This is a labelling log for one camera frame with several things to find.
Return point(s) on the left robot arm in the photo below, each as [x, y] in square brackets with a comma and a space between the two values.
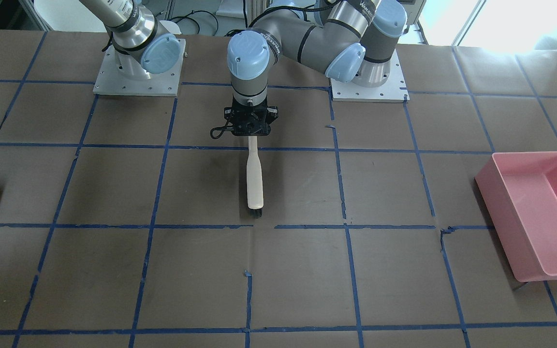
[353, 41]

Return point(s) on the pink plastic bin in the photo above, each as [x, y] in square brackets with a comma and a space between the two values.
[520, 193]

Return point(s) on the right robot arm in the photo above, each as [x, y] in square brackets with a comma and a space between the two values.
[135, 31]

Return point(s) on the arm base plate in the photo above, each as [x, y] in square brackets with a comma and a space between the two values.
[121, 75]
[374, 82]

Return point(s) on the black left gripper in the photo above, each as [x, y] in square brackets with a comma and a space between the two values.
[272, 113]

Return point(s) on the beige hand brush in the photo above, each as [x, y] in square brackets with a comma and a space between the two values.
[254, 179]

